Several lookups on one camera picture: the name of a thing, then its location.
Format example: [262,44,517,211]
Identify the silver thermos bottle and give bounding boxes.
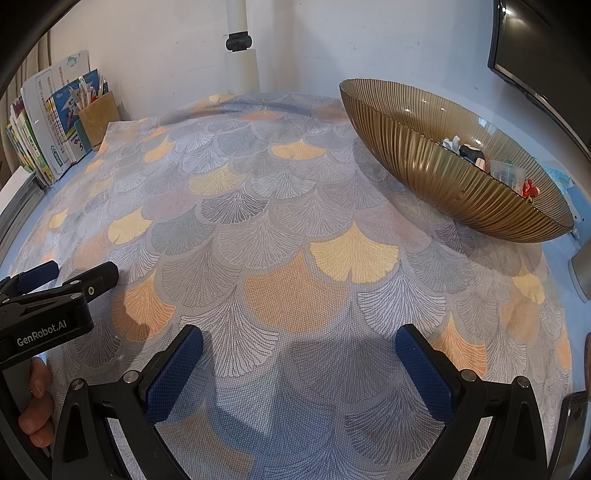
[570,251,591,296]

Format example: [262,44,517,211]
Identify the beige curtain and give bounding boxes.
[9,32,51,121]

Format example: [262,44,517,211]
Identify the amber ribbed glass bowl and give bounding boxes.
[339,78,574,243]

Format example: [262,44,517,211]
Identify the black monitor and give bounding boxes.
[488,0,591,162]

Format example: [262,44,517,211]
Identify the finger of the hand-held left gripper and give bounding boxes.
[9,261,120,304]
[0,261,60,301]

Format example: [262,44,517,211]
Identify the person's left hand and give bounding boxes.
[17,357,56,449]

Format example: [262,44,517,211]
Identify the cork pen holder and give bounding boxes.
[77,91,122,151]

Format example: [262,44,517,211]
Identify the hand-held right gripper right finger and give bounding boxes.
[394,323,548,480]

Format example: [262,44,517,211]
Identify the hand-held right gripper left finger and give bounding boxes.
[52,324,206,480]

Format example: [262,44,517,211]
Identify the fan-patterned tablecloth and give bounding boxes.
[9,92,573,480]

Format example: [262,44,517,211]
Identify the white desk lamp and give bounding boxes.
[225,0,260,95]

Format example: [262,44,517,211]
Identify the bunch of pens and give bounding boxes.
[76,76,109,112]

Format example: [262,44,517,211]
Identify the row of books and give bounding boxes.
[6,50,100,185]

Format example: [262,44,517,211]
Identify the black smartphone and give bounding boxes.
[549,391,591,480]

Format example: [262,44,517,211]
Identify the blue face mask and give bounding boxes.
[547,166,575,190]

